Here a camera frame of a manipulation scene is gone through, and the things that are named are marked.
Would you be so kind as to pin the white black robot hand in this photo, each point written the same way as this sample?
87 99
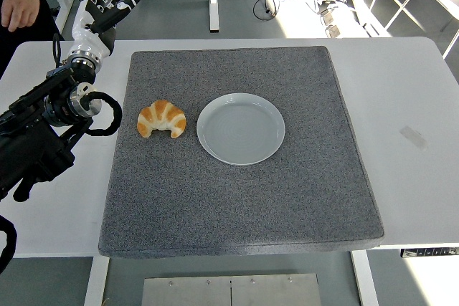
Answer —
89 33

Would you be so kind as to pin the golden croissant bread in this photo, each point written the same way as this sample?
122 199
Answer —
161 116

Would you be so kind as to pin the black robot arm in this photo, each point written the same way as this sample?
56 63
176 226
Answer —
32 134

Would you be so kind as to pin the round pale grey plate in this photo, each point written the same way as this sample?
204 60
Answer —
240 130

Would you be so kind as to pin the grey metal plate with screws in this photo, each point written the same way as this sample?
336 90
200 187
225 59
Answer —
229 291

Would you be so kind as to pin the person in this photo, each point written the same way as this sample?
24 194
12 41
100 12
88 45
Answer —
39 30

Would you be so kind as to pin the person's hand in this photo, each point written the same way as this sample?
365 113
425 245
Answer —
19 6

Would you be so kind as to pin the grey speckled felt mat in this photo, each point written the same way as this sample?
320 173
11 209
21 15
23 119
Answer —
233 205

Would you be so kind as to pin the white table leg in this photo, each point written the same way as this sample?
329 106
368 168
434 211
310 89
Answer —
96 281
365 277

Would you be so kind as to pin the table height control panel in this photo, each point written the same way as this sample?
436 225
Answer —
430 252

